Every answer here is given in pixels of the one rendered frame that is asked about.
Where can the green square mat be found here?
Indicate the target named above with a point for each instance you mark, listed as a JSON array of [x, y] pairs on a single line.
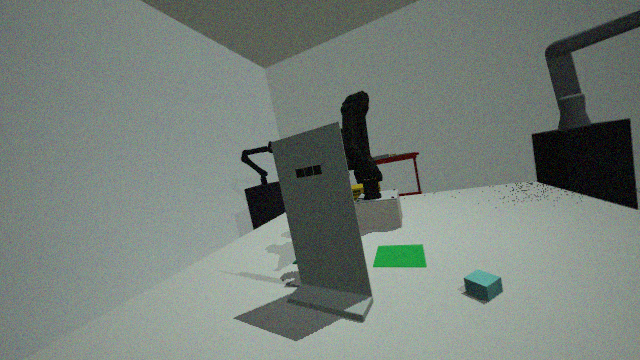
[[400, 256]]

